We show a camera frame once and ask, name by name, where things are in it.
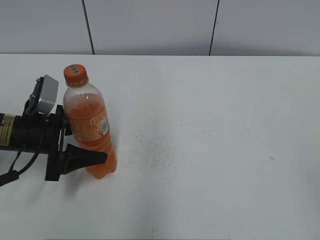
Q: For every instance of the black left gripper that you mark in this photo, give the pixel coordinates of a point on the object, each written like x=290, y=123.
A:
x=73, y=158

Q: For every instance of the orange bottle cap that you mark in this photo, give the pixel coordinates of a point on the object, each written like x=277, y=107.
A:
x=75, y=76

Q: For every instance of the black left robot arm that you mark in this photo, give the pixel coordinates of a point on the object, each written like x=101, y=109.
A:
x=38, y=133

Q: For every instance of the orange soda plastic bottle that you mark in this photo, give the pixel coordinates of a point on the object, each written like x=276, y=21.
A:
x=86, y=111

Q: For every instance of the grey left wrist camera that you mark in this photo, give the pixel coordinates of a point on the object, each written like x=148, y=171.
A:
x=44, y=96

